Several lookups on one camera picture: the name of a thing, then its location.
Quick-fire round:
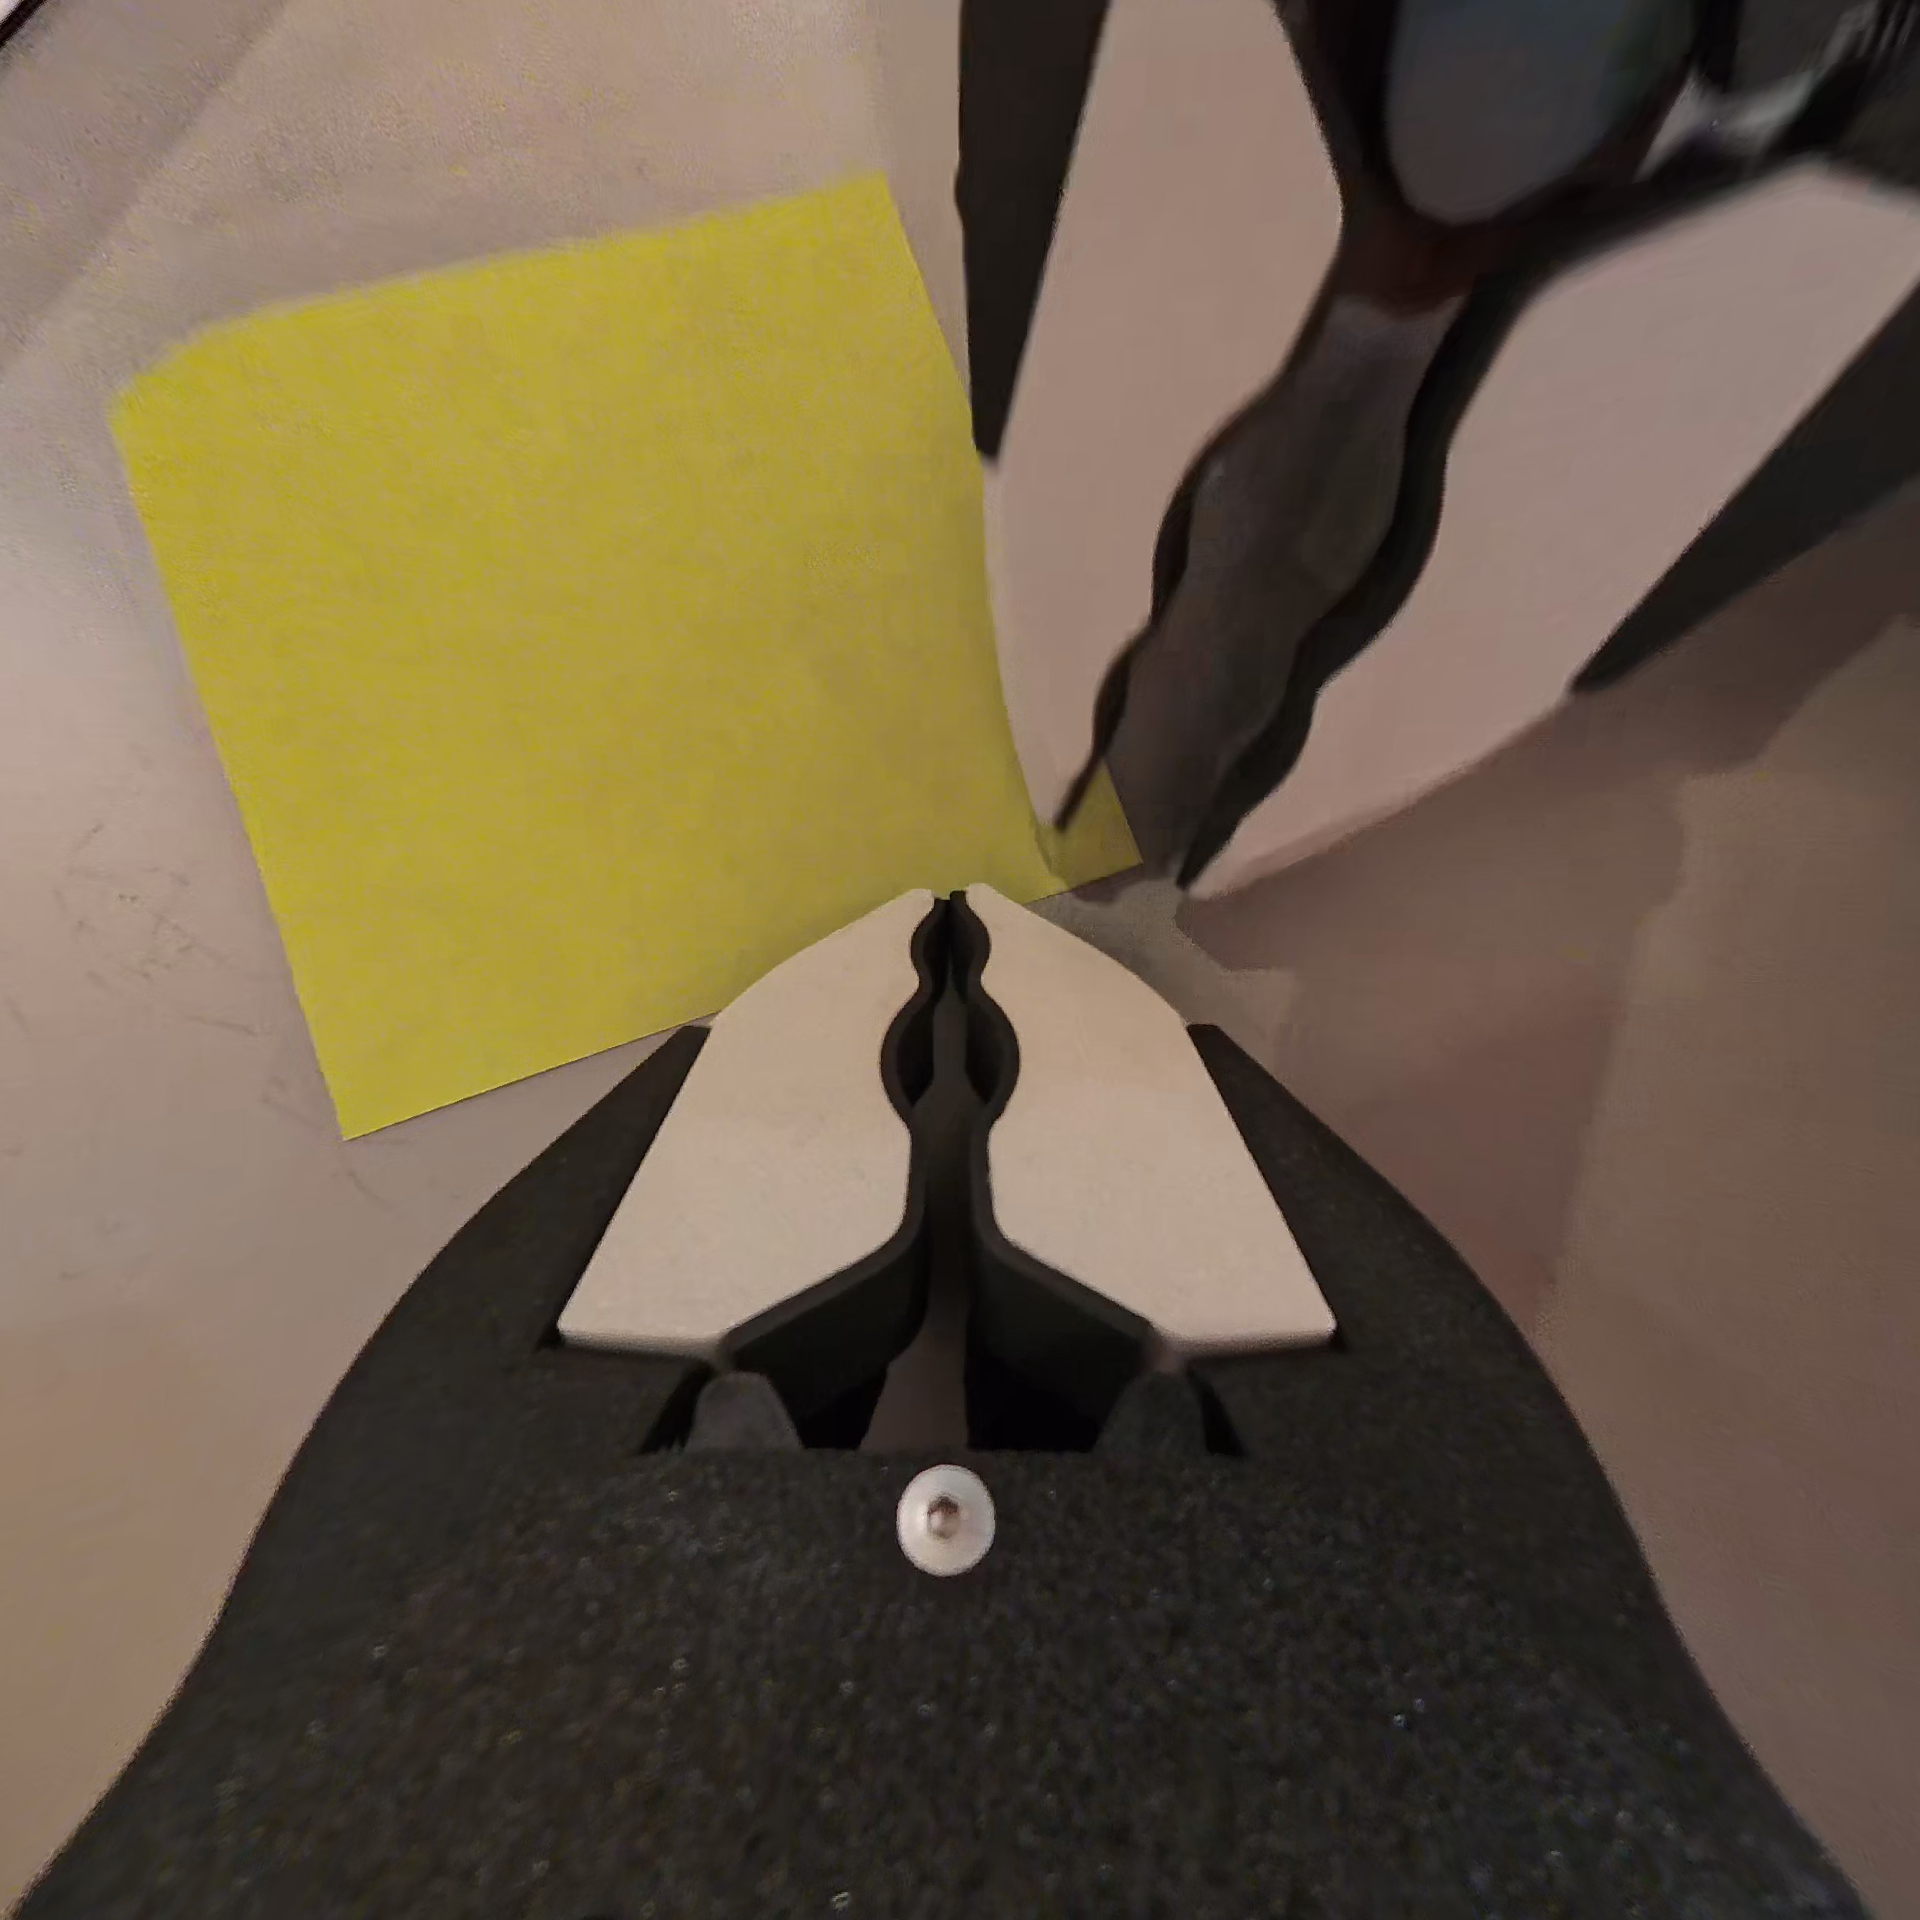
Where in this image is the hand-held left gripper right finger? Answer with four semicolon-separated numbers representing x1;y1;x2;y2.
958;881;1340;1452

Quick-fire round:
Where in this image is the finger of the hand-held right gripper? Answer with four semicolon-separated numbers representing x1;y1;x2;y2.
958;0;1356;833
1175;146;1920;905

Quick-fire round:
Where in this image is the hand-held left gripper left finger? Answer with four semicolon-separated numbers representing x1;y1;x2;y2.
557;885;963;1452

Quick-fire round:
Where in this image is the yellow square paper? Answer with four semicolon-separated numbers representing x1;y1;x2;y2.
108;172;1146;1143

